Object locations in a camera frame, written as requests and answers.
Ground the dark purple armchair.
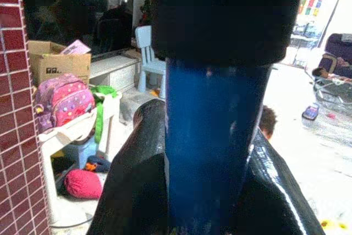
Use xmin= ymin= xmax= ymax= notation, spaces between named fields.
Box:
xmin=318 ymin=32 xmax=352 ymax=79

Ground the pink book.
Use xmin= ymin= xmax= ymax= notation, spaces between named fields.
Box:
xmin=59 ymin=39 xmax=92 ymax=55

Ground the large black television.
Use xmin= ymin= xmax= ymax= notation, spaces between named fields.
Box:
xmin=19 ymin=0 xmax=136 ymax=56

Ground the person lying on floor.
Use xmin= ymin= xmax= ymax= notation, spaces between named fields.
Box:
xmin=311 ymin=66 xmax=352 ymax=87

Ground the light blue plastic stool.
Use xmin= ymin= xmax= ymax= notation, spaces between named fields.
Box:
xmin=63 ymin=135 xmax=99 ymax=170

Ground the green potted plant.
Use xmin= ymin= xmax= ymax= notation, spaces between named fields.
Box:
xmin=139 ymin=0 xmax=153 ymax=26

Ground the small blue toy car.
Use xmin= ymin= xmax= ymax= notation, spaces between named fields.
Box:
xmin=301 ymin=103 xmax=320 ymax=121

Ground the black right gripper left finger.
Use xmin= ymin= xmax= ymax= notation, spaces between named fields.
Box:
xmin=87 ymin=99 xmax=169 ymax=235

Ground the colourful wall poster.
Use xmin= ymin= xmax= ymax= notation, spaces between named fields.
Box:
xmin=298 ymin=0 xmax=326 ymax=17

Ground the child with dark hair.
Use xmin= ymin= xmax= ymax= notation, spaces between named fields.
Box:
xmin=259 ymin=105 xmax=277 ymax=140

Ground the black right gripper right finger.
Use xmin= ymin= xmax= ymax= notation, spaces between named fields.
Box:
xmin=238 ymin=124 xmax=327 ymax=235

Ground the white plastic table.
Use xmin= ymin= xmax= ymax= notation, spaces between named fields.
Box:
xmin=37 ymin=91 xmax=123 ymax=226

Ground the green cloth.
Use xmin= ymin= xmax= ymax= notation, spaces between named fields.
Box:
xmin=90 ymin=85 xmax=118 ymax=144

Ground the pink round cushion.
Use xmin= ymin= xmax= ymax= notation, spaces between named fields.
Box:
xmin=63 ymin=169 xmax=103 ymax=199

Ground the light blue child chair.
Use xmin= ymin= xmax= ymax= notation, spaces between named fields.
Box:
xmin=134 ymin=25 xmax=167 ymax=100

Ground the brown cardboard box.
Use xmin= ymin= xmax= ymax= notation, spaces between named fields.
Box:
xmin=27 ymin=40 xmax=92 ymax=87

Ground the pink purple dotted backpack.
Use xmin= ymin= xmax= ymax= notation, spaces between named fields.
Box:
xmin=34 ymin=73 xmax=96 ymax=134

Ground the white tv cabinet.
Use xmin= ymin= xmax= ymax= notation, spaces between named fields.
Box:
xmin=89 ymin=54 xmax=141 ymax=92

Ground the blue broom handle black grip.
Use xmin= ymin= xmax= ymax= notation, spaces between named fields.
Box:
xmin=152 ymin=0 xmax=309 ymax=235

